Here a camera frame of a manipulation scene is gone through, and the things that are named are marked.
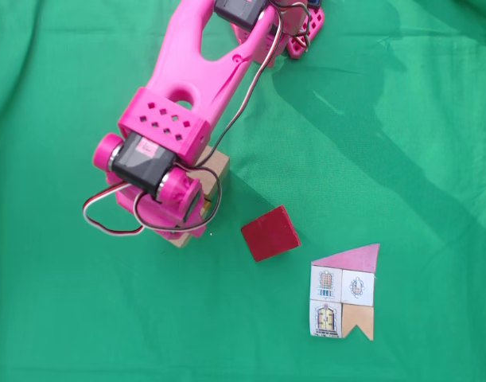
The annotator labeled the wooden cube round window print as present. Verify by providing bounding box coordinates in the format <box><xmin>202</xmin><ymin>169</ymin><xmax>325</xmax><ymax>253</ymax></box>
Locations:
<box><xmin>162</xmin><ymin>230</ymin><xmax>194</xmax><ymax>249</ymax></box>

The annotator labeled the red triangular roof block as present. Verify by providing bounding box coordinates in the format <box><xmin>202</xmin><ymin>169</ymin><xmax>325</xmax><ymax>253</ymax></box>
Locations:
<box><xmin>240</xmin><ymin>205</ymin><xmax>302</xmax><ymax>263</ymax></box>

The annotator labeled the paper house picture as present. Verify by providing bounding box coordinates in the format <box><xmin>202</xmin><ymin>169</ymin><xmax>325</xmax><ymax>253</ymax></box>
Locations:
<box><xmin>308</xmin><ymin>243</ymin><xmax>382</xmax><ymax>342</ymax></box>

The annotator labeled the wooden cube balcony window print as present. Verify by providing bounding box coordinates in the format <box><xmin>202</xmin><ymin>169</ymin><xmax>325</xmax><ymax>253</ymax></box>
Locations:
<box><xmin>190</xmin><ymin>145</ymin><xmax>231</xmax><ymax>202</ymax></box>

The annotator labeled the green cloth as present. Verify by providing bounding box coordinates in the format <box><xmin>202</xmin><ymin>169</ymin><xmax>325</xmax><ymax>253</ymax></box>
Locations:
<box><xmin>0</xmin><ymin>0</ymin><xmax>486</xmax><ymax>382</ymax></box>

